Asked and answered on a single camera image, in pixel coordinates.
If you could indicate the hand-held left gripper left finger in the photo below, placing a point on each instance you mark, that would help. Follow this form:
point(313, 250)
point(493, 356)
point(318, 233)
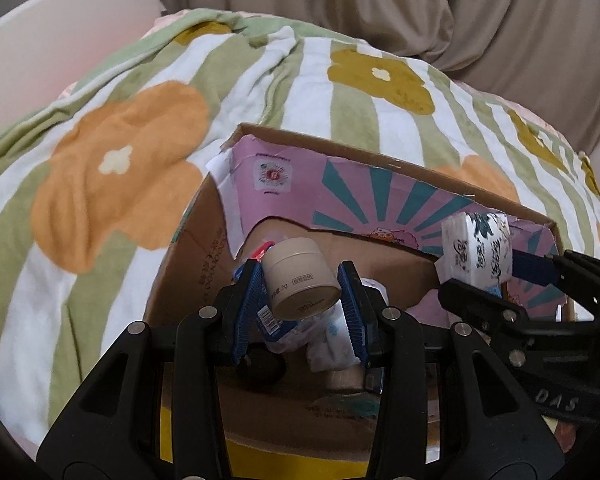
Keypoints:
point(247, 305)

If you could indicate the white soft packet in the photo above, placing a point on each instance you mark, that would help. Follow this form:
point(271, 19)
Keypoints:
point(330, 346)

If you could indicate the white printed tissue packet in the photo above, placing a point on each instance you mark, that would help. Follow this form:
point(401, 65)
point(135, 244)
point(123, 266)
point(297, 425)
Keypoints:
point(475, 250)

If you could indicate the striped floral blanket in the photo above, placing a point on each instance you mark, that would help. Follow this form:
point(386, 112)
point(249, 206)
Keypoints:
point(130, 160)

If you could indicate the cardboard box with pink print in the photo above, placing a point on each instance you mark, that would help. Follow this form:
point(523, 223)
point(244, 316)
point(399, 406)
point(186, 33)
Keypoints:
point(195, 270)

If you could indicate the white furniture panel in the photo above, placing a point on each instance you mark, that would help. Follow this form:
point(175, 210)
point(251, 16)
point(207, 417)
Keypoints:
point(55, 35)

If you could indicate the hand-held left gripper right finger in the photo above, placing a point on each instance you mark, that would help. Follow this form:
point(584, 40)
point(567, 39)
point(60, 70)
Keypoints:
point(352, 310)

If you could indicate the clear plastic box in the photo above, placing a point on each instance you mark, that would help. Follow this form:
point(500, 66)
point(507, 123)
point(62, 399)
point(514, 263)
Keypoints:
point(270, 322)

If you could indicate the beige round jar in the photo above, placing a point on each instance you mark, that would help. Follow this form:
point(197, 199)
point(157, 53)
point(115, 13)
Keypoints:
point(300, 275)

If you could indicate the beige cloth cover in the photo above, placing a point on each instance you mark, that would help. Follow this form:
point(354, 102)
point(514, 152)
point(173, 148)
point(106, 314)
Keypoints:
point(505, 20)

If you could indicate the black round jar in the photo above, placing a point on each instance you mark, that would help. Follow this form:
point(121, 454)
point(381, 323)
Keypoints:
point(265, 366)

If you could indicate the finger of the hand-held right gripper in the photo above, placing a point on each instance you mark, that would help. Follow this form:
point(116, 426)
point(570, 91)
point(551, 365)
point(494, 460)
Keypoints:
point(530, 267)
point(480, 307)

